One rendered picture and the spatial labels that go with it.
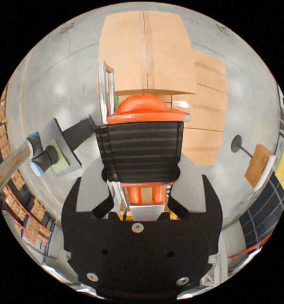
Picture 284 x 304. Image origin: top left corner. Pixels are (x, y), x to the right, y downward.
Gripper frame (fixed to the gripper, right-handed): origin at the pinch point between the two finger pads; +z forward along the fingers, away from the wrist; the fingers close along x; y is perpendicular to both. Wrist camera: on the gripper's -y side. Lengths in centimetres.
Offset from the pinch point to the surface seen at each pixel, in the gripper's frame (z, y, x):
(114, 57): 29.9, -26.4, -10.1
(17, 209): -86, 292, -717
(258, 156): 51, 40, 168
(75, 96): 124, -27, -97
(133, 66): 29.9, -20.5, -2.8
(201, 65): 70, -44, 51
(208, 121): 70, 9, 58
